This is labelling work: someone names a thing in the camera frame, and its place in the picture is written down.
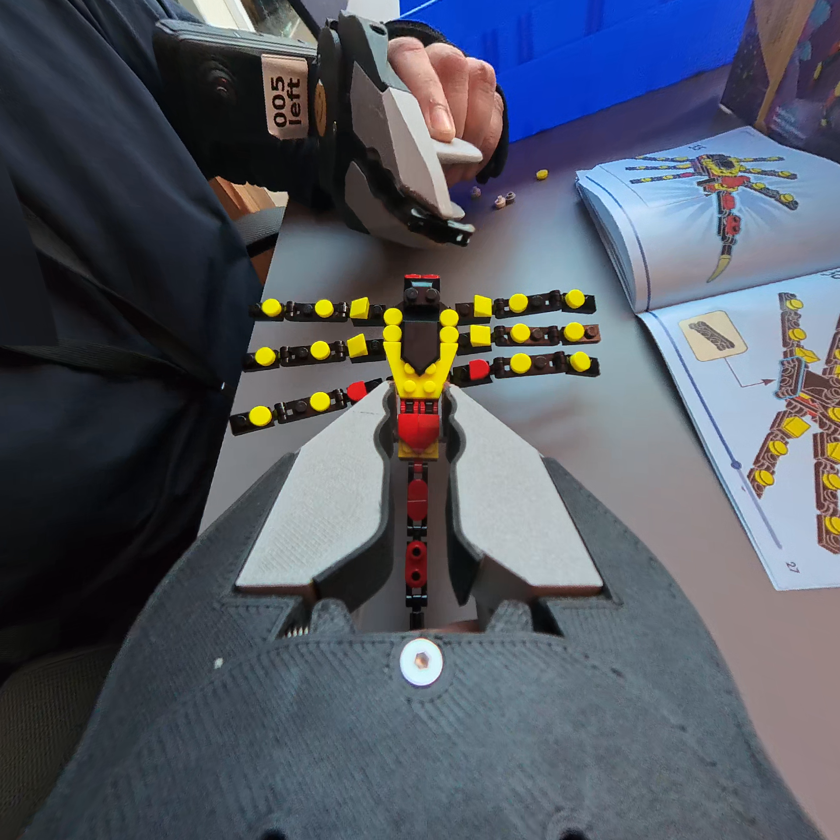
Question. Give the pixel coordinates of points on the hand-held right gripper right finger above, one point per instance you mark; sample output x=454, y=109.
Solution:
x=525, y=518

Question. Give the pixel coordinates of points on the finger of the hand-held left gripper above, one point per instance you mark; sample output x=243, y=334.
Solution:
x=394, y=138
x=374, y=210

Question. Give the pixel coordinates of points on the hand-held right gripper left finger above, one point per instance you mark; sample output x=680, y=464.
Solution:
x=308, y=518

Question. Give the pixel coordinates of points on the black yellow lego spider model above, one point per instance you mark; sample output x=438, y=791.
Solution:
x=420, y=348

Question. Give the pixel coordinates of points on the small tan lego piece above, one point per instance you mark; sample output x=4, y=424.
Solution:
x=504, y=200

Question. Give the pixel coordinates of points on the lego instruction booklet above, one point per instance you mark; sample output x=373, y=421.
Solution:
x=689, y=394

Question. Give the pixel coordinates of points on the purple lego set box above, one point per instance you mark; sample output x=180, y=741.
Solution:
x=787, y=79

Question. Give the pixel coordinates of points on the person's left hand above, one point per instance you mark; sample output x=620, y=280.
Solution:
x=459, y=92

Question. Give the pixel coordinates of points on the person's dark jacket torso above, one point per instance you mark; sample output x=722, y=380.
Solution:
x=98, y=262

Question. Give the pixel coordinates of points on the large blue plastic bin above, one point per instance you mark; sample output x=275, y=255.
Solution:
x=590, y=65

